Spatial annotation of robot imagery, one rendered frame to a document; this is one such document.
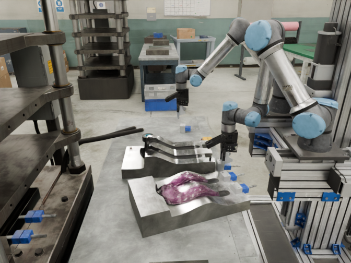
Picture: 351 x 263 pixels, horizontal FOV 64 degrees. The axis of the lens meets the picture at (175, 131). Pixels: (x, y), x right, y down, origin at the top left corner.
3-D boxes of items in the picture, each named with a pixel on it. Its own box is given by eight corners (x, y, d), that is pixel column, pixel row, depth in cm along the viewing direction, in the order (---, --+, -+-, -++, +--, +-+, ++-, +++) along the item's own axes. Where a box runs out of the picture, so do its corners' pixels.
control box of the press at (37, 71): (95, 227, 227) (65, 38, 166) (86, 259, 199) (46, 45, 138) (68, 228, 226) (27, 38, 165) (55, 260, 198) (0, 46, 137)
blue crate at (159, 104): (178, 103, 510) (178, 91, 501) (180, 110, 472) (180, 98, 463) (145, 103, 507) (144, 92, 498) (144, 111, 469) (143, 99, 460)
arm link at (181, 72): (187, 67, 181) (174, 67, 182) (187, 83, 186) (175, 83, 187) (188, 64, 188) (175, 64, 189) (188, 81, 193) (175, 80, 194)
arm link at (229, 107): (234, 106, 136) (219, 103, 141) (232, 127, 140) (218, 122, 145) (242, 102, 141) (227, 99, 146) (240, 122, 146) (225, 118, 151)
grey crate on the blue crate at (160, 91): (179, 92, 501) (179, 83, 494) (180, 99, 463) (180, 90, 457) (144, 92, 498) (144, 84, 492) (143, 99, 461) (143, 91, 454)
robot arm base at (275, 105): (287, 105, 185) (290, 91, 181) (296, 113, 171) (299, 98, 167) (264, 105, 185) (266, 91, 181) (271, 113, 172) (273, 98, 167)
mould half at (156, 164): (207, 152, 176) (208, 133, 170) (214, 176, 152) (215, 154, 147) (127, 155, 174) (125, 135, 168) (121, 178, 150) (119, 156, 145)
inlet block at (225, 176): (241, 175, 147) (242, 167, 145) (246, 180, 143) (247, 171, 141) (219, 180, 143) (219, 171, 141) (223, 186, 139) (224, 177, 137)
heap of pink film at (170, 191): (205, 177, 141) (206, 164, 137) (222, 198, 126) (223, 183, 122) (155, 188, 133) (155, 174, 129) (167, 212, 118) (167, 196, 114)
